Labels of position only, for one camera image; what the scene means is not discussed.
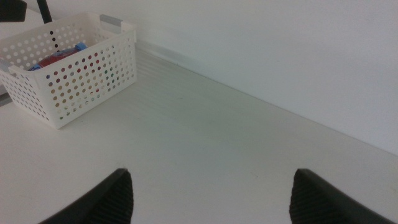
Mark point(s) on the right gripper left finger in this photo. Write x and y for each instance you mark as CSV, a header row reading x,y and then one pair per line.
x,y
109,202

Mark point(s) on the clear water bottle blue cap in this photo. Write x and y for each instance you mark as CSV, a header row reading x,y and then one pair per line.
x,y
81,46

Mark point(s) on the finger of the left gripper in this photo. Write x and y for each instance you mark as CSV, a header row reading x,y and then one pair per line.
x,y
12,11

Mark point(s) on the white perforated plastic basket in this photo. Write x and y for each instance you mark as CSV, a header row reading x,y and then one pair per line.
x,y
40,93

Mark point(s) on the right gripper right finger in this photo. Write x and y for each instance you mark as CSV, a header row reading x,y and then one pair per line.
x,y
317,202

